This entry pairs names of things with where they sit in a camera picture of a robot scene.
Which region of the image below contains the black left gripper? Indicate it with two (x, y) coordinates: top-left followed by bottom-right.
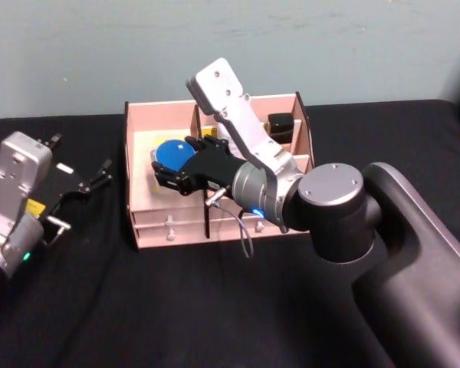
(22, 133), (114, 227)

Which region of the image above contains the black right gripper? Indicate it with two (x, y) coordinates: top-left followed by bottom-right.
(151, 135), (242, 197)

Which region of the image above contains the round blue object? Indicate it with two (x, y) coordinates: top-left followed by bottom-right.
(149, 140), (196, 174)

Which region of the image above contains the yellow and white packet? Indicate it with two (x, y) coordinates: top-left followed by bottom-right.
(201, 123), (235, 146)

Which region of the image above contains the cream flat sheet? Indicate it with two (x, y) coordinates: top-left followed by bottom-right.
(132, 130), (200, 197)

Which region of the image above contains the pale wooden organiser box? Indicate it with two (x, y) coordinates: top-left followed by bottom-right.
(123, 90), (316, 252)

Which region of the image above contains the pale wooden drawer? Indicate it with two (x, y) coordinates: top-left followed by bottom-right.
(131, 206), (268, 230)
(133, 224), (288, 246)

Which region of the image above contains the black box-shaped item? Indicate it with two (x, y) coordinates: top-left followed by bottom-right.
(267, 112), (294, 145)

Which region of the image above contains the black table cloth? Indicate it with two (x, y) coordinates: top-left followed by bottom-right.
(0, 99), (460, 368)

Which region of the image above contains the thin cable with silver plug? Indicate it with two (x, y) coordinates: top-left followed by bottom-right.
(202, 186), (255, 258)
(41, 215), (72, 247)

